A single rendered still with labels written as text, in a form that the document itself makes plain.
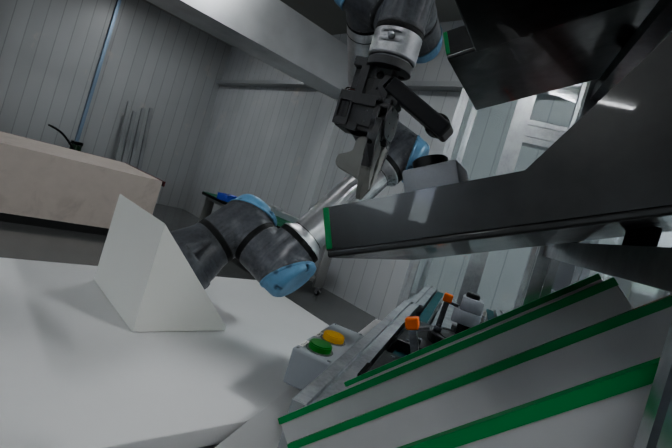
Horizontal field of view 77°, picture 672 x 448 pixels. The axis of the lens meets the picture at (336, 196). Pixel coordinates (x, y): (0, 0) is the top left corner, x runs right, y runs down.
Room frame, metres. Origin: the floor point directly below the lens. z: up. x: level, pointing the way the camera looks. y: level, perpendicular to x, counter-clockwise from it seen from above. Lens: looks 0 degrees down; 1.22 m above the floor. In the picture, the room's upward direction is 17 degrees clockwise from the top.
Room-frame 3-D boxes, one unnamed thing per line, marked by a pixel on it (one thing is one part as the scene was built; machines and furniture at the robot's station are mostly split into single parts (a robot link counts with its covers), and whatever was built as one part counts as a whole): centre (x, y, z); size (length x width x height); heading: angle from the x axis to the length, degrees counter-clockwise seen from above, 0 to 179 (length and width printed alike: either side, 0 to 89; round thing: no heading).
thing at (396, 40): (0.64, -0.02, 1.45); 0.08 x 0.08 x 0.05
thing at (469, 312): (0.94, -0.37, 1.06); 0.08 x 0.04 x 0.07; 71
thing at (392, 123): (0.65, -0.01, 1.37); 0.09 x 0.08 x 0.12; 71
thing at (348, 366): (0.93, -0.19, 0.91); 0.89 x 0.06 x 0.11; 161
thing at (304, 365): (0.77, -0.07, 0.93); 0.21 x 0.07 x 0.06; 161
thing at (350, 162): (0.63, -0.01, 1.27); 0.06 x 0.03 x 0.09; 71
